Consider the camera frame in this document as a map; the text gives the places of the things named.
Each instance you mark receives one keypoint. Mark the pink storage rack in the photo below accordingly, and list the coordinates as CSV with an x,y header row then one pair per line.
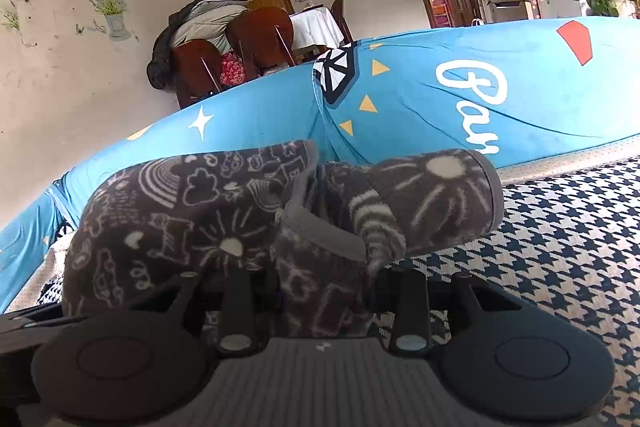
x,y
441,9

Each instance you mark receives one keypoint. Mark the blue printed sofa cover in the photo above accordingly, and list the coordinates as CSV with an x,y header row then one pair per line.
x,y
425,107

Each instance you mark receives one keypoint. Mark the houndstooth sofa mat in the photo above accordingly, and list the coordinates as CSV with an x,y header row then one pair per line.
x,y
550,257

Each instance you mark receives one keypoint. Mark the brown wooden chair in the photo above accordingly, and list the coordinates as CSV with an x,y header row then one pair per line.
x,y
262,39
340,19
197,72

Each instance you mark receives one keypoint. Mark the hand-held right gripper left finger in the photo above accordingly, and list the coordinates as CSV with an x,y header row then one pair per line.
x,y
239,307

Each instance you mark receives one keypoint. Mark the dark padded coat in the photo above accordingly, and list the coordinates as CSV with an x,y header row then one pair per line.
x,y
200,19

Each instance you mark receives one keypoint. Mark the lavender wall sticker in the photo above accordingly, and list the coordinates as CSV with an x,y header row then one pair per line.
x,y
112,7

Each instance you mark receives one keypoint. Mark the grey doodle-print fleece jacket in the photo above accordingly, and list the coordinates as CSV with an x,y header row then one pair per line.
x,y
175,217

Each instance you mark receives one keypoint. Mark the red floral cloth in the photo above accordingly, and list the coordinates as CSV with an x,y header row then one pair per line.
x,y
232,69

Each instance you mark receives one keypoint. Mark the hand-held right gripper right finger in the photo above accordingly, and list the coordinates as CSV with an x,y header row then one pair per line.
x,y
412,307

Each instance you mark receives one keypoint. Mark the table with white cloth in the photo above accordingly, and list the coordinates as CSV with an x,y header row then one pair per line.
x,y
315,29

